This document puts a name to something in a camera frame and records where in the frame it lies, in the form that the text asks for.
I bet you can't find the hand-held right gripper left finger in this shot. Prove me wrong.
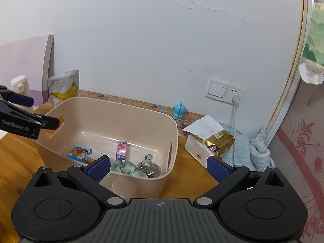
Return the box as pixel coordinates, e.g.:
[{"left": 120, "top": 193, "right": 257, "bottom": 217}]
[{"left": 33, "top": 155, "right": 126, "bottom": 206}]

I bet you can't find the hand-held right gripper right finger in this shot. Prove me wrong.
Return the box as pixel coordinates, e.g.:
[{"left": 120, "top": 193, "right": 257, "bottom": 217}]
[{"left": 193, "top": 156, "right": 286, "bottom": 206}]

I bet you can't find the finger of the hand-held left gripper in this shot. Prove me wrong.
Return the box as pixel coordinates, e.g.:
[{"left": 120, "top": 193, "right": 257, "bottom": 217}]
[
  {"left": 0, "top": 85, "right": 34, "bottom": 107},
  {"left": 0, "top": 99, "right": 61, "bottom": 140}
]

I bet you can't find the colourful cartoon tissue pack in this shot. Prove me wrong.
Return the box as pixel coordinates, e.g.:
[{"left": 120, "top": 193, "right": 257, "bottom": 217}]
[{"left": 66, "top": 144, "right": 94, "bottom": 162}]

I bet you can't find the pink plastic storage bin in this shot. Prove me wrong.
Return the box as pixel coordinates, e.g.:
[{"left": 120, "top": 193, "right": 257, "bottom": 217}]
[{"left": 34, "top": 96, "right": 179, "bottom": 199}]

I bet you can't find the clear bag of dried herbs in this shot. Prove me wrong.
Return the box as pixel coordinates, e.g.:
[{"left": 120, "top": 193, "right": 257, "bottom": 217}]
[{"left": 137, "top": 153, "right": 162, "bottom": 178}]

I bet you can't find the white thermos bottle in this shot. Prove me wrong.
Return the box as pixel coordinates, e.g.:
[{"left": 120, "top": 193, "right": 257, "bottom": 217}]
[{"left": 10, "top": 75, "right": 29, "bottom": 95}]

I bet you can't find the gold foil bag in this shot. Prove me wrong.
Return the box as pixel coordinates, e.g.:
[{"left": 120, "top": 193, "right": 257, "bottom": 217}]
[{"left": 203, "top": 130, "right": 236, "bottom": 157}]

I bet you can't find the light blue blanket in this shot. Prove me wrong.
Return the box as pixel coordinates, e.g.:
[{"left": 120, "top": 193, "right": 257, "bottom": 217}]
[{"left": 218, "top": 121, "right": 275, "bottom": 173}]

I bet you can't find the white paper bag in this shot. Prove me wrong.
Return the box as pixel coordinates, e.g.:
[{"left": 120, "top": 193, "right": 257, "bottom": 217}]
[{"left": 183, "top": 115, "right": 224, "bottom": 168}]

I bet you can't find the pink board purple stripe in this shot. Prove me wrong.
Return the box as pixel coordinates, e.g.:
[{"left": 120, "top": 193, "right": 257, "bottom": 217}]
[{"left": 0, "top": 34, "right": 55, "bottom": 107}]

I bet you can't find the banana chips bag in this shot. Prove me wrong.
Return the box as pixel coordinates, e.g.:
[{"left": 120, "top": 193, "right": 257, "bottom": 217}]
[{"left": 48, "top": 70, "right": 80, "bottom": 107}]

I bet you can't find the blue toy figure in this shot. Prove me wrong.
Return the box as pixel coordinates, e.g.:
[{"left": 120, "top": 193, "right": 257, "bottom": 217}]
[{"left": 173, "top": 102, "right": 190, "bottom": 120}]

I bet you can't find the hanging green tissue pack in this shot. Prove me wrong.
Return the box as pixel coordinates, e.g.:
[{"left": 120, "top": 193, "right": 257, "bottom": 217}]
[{"left": 299, "top": 2, "right": 324, "bottom": 84}]

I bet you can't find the white plug with cable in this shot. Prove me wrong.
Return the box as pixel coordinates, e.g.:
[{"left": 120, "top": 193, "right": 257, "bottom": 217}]
[{"left": 228, "top": 95, "right": 243, "bottom": 133}]

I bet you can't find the white wall switch socket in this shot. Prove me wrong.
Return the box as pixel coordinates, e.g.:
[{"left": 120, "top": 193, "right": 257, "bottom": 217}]
[{"left": 205, "top": 78, "right": 248, "bottom": 104}]

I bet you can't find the white door frame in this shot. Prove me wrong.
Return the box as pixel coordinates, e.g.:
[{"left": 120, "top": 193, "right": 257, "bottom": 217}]
[{"left": 264, "top": 0, "right": 315, "bottom": 145}]

